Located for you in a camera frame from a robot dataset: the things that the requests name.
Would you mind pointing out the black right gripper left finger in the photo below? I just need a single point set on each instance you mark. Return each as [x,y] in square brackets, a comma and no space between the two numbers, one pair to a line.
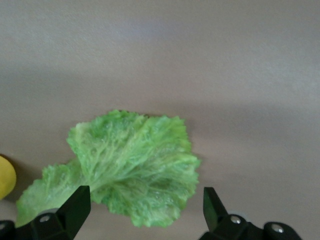
[72,217]

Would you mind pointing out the green lettuce leaf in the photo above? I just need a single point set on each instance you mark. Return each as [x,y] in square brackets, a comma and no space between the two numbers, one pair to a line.
[135,162]

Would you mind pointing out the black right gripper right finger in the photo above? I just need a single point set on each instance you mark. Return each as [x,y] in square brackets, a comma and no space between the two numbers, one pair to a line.
[217,222]

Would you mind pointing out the yellow mustard squeeze bottle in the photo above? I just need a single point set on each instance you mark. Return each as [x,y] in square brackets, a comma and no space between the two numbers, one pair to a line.
[6,177]

